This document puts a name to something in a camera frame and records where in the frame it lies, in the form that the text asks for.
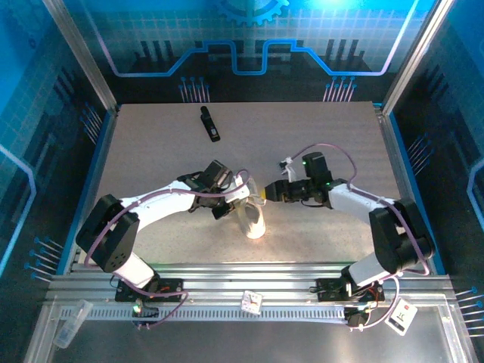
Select white card with black label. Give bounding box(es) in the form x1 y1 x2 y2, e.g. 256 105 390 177
384 298 419 336

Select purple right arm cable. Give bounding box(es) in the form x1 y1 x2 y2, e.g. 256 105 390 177
289 142 432 333

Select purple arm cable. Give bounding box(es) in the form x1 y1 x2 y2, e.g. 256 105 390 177
289 142 432 333
83 169 253 332

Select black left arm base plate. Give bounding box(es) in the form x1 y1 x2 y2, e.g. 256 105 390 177
115 278 185 303

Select black stick-shaped device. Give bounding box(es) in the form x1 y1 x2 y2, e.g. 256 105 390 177
200 106 222 143

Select white sneaker shoe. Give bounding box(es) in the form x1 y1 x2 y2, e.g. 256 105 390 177
236 179 268 240

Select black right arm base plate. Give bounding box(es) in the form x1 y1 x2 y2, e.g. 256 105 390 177
315 278 385 303

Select grey slotted cable duct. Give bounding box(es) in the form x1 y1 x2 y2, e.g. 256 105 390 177
60 305 347 323

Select black controller with green light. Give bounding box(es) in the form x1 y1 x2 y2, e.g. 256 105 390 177
132 298 160 319
343 306 371 328

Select aluminium corner post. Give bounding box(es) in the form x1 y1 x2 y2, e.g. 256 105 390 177
380 0 455 115
41 0 119 114

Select aluminium frame rail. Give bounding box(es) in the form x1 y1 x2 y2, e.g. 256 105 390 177
45 262 455 303

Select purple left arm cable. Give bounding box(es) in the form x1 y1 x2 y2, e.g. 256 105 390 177
83 169 253 332

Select small white tag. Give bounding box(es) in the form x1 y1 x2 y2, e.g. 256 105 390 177
240 290 262 315

